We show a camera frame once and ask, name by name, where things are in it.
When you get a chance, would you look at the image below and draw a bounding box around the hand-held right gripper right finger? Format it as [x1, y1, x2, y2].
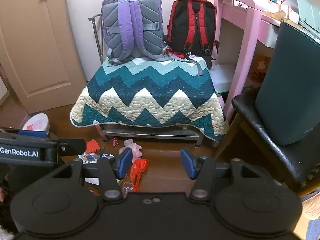
[181, 148, 273, 202]

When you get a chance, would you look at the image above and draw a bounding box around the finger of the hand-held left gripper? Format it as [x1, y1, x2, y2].
[56, 138, 87, 156]
[0, 128, 48, 139]

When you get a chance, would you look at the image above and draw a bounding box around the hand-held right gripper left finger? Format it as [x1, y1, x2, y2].
[51, 147, 133, 202]

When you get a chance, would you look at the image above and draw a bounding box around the silver foil wrapper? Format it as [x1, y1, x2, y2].
[77, 154, 116, 165]

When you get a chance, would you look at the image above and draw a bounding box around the orange foam net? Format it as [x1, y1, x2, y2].
[85, 141, 101, 153]

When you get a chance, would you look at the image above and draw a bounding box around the white round plastic container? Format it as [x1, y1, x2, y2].
[22, 113, 50, 133]

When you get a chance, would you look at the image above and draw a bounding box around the red plastic bag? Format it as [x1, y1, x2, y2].
[129, 158, 150, 192]

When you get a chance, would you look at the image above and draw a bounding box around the clear plastic wrapper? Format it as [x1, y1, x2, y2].
[119, 179, 133, 198]

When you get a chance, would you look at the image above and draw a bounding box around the metal bench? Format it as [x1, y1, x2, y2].
[96, 124, 203, 148]

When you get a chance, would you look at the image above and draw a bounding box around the teal zigzag quilt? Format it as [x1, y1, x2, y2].
[69, 55, 230, 143]

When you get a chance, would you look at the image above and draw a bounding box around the beige wooden door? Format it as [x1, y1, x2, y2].
[0, 0, 88, 114]

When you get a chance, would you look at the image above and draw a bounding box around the black seat wooden chair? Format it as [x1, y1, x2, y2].
[214, 90, 320, 198]

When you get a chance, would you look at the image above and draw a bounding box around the white paper stack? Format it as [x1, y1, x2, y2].
[208, 64, 237, 93]

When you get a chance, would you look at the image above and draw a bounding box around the metal folding rack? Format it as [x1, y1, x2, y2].
[88, 13, 106, 65]

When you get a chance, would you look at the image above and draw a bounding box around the orange cardboard box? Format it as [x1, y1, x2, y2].
[251, 54, 272, 83]

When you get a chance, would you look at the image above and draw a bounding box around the red black backpack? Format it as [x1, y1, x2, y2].
[165, 0, 220, 61]

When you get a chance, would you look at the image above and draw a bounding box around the purple grey backpack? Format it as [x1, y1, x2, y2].
[101, 0, 168, 66]

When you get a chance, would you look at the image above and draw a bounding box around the pink desk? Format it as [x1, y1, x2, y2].
[214, 0, 284, 122]

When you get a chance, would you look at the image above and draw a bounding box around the brown gingerbread figure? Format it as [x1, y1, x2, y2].
[268, 10, 287, 21]

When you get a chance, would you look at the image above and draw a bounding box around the orange white box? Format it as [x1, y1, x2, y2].
[279, 4, 300, 23]

